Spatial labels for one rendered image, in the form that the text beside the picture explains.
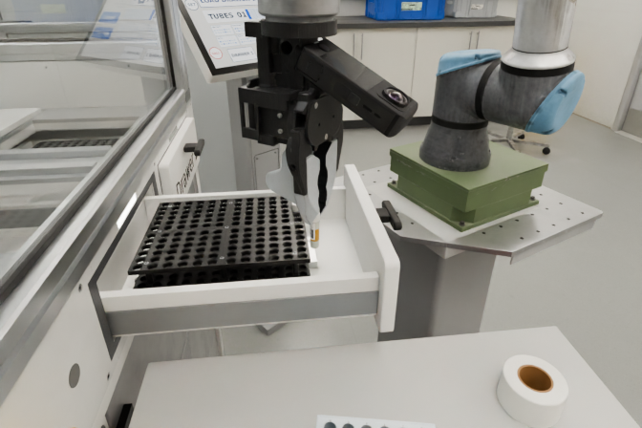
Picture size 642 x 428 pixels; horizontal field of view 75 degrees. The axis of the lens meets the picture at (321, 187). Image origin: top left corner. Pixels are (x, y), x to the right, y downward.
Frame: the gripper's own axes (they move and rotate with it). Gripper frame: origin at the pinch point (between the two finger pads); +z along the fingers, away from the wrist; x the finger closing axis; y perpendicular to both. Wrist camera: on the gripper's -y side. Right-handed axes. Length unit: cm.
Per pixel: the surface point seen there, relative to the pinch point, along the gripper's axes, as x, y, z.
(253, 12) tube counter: -86, 74, -13
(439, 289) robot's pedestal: -42, -7, 39
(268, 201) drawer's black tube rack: -11.6, 15.8, 8.4
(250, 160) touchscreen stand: -79, 75, 38
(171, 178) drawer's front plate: -10.1, 35.7, 8.4
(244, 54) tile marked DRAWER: -72, 68, -1
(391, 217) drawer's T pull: -14.7, -3.5, 7.2
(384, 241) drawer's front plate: -6.0, -5.9, 5.5
